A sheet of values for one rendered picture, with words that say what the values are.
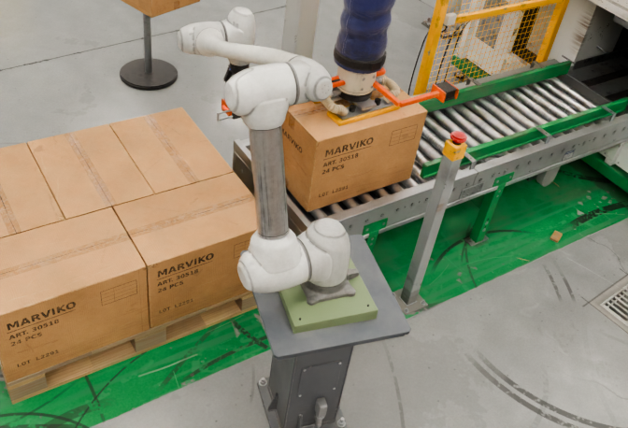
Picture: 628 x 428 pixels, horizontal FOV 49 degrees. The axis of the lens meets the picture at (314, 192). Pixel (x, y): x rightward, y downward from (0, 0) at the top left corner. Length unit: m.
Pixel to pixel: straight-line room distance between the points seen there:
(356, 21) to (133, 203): 1.24
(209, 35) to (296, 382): 1.33
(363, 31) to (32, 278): 1.62
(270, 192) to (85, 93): 2.89
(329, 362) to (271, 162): 0.92
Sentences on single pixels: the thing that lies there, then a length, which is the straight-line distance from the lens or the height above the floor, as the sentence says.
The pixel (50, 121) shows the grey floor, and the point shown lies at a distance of 4.64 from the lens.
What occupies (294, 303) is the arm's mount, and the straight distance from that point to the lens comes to 2.43.
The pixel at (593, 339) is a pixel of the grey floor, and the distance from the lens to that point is 3.82.
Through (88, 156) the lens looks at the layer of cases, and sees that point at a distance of 3.42.
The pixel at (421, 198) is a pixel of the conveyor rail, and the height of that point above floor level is 0.54.
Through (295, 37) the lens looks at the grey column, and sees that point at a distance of 4.10.
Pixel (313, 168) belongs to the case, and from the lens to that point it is 2.96.
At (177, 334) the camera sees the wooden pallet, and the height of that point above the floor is 0.02.
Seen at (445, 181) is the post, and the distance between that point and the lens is 3.03.
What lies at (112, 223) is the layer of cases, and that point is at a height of 0.54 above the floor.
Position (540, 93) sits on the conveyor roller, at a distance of 4.52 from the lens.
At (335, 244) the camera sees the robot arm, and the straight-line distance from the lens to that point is 2.29.
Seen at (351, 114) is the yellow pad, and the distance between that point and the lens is 3.02.
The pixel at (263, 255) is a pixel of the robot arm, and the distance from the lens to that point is 2.22.
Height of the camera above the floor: 2.61
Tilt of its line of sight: 40 degrees down
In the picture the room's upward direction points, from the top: 9 degrees clockwise
